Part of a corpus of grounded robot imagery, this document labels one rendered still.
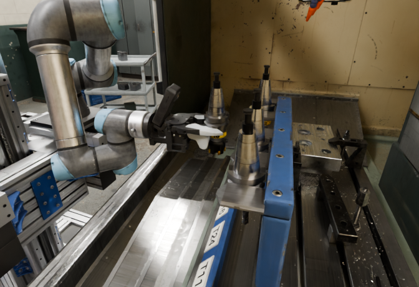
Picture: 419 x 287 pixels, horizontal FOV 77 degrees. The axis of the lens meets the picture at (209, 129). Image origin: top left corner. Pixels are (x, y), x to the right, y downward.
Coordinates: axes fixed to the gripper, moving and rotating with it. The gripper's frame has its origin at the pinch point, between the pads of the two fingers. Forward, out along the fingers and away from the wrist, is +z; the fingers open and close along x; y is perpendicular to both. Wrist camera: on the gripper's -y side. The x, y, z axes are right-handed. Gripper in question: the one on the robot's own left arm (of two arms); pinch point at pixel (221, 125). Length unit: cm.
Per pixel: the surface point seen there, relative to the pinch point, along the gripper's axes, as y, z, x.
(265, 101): -3.8, 9.9, -9.1
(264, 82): -8.6, 9.2, -9.8
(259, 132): -5.1, 10.5, 12.5
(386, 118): 49, 87, -140
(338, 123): 47, 53, -118
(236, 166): -4.3, 8.1, 23.4
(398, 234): 60, 65, -37
